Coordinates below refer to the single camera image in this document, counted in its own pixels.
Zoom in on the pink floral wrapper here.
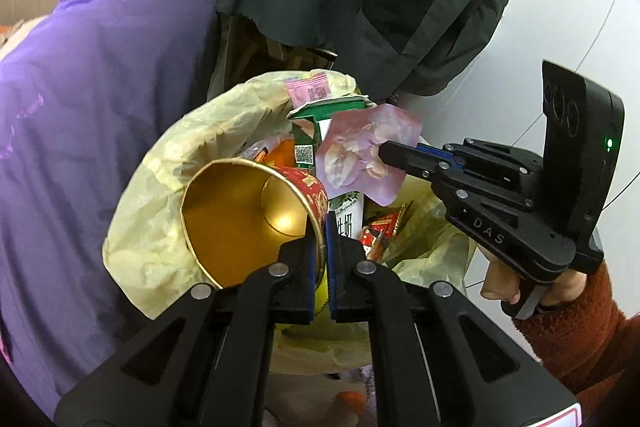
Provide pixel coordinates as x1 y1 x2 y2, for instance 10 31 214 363
316 104 423 206

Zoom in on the green white milk carton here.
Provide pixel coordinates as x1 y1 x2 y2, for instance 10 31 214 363
288 94 369 239

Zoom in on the pink candy wrapper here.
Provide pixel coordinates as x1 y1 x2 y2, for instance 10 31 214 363
285 72 332 108

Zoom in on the red gold paper cup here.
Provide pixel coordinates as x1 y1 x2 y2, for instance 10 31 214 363
181 157 329 288

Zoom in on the yellow red snack wrapper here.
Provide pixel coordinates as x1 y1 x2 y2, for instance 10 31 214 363
359 204 407 262

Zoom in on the red fleece sleeve forearm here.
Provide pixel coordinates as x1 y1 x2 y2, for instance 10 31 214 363
514 265 639 416

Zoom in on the right hand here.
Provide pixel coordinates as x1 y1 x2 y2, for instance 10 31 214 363
479 246 589 308

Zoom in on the purple bed sheet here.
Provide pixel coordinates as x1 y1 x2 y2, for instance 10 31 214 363
1 0 216 415

